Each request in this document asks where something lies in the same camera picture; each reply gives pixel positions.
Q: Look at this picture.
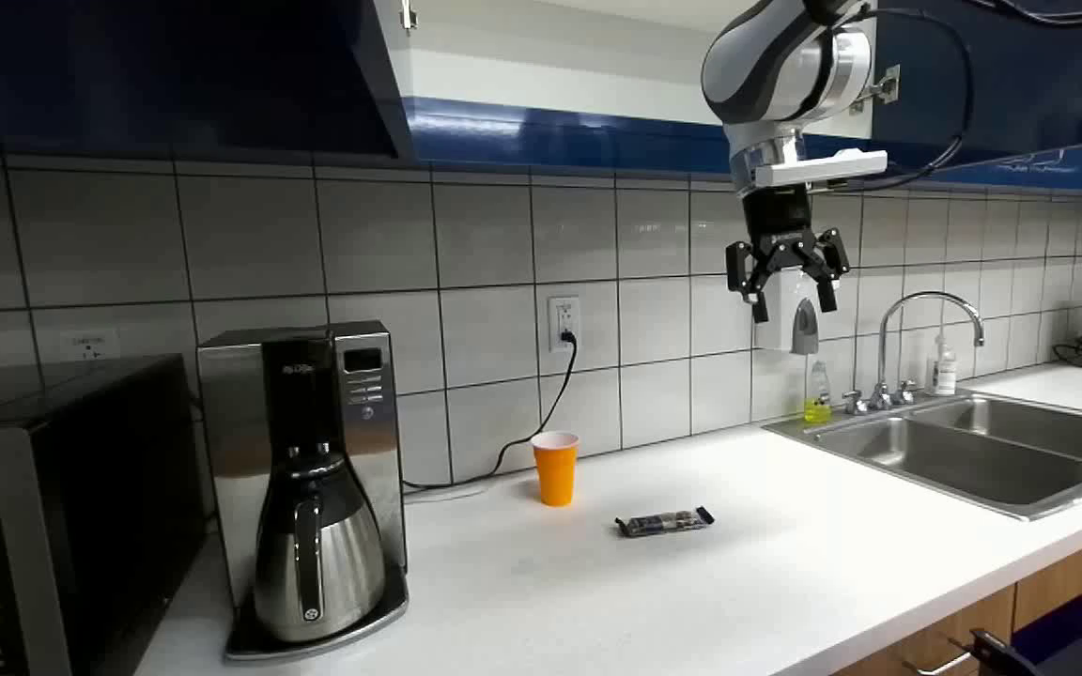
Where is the black steel coffee maker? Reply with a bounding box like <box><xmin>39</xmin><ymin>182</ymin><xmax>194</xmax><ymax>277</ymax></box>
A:
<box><xmin>199</xmin><ymin>321</ymin><xmax>411</xmax><ymax>663</ymax></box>

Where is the white wall outlet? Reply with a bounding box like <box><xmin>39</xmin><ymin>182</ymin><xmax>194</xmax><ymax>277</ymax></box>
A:
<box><xmin>549</xmin><ymin>296</ymin><xmax>584</xmax><ymax>351</ymax></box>
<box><xmin>68</xmin><ymin>330</ymin><xmax>122</xmax><ymax>361</ymax></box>

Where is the white soap dispenser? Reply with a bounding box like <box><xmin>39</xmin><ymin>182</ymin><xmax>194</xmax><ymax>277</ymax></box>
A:
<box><xmin>757</xmin><ymin>271</ymin><xmax>818</xmax><ymax>357</ymax></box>

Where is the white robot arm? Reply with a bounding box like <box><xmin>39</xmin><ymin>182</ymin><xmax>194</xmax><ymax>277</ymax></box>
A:
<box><xmin>699</xmin><ymin>0</ymin><xmax>888</xmax><ymax>325</ymax></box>

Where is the yellow dish soap bottle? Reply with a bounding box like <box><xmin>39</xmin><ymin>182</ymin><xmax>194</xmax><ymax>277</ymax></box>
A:
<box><xmin>799</xmin><ymin>361</ymin><xmax>833</xmax><ymax>427</ymax></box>

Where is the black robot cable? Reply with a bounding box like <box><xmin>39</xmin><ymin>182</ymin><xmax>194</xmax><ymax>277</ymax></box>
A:
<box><xmin>852</xmin><ymin>0</ymin><xmax>1082</xmax><ymax>196</ymax></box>

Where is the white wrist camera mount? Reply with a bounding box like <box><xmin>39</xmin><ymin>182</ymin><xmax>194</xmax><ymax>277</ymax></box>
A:
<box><xmin>728</xmin><ymin>132</ymin><xmax>888</xmax><ymax>191</ymax></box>

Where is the orange plastic cup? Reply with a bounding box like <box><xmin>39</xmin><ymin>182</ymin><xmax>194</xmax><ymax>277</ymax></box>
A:
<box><xmin>529</xmin><ymin>433</ymin><xmax>578</xmax><ymax>507</ymax></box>

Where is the chrome sink faucet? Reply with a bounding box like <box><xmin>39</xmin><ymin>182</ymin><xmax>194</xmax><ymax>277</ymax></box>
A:
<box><xmin>848</xmin><ymin>288</ymin><xmax>990</xmax><ymax>412</ymax></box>

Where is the chocolate nut bar wrapper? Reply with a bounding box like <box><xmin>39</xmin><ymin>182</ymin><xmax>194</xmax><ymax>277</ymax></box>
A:
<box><xmin>618</xmin><ymin>507</ymin><xmax>718</xmax><ymax>536</ymax></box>

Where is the stainless steel sink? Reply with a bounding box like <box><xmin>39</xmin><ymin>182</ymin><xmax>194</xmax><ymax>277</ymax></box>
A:
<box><xmin>783</xmin><ymin>393</ymin><xmax>1082</xmax><ymax>517</ymax></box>

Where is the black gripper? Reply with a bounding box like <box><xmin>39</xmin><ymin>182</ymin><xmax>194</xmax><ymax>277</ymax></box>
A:
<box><xmin>724</xmin><ymin>186</ymin><xmax>848</xmax><ymax>325</ymax></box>

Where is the steel coffee carafe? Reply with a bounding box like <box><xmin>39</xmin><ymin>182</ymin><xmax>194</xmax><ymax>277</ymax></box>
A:
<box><xmin>251</xmin><ymin>462</ymin><xmax>386</xmax><ymax>641</ymax></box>

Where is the white wall outlet left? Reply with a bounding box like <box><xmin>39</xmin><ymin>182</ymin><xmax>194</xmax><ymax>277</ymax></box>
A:
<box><xmin>68</xmin><ymin>330</ymin><xmax>122</xmax><ymax>361</ymax></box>

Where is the black microwave oven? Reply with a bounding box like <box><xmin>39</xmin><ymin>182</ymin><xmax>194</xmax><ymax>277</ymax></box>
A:
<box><xmin>0</xmin><ymin>357</ymin><xmax>207</xmax><ymax>676</ymax></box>

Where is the blue open upper cupboard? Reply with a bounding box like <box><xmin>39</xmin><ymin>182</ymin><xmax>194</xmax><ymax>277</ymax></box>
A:
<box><xmin>0</xmin><ymin>0</ymin><xmax>1082</xmax><ymax>186</ymax></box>

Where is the wooden lower cabinet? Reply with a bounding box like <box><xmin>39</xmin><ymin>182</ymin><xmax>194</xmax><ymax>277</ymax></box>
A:
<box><xmin>833</xmin><ymin>550</ymin><xmax>1082</xmax><ymax>676</ymax></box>

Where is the black power cord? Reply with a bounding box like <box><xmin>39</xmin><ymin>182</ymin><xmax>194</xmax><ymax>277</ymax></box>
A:
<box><xmin>398</xmin><ymin>326</ymin><xmax>584</xmax><ymax>497</ymax></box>

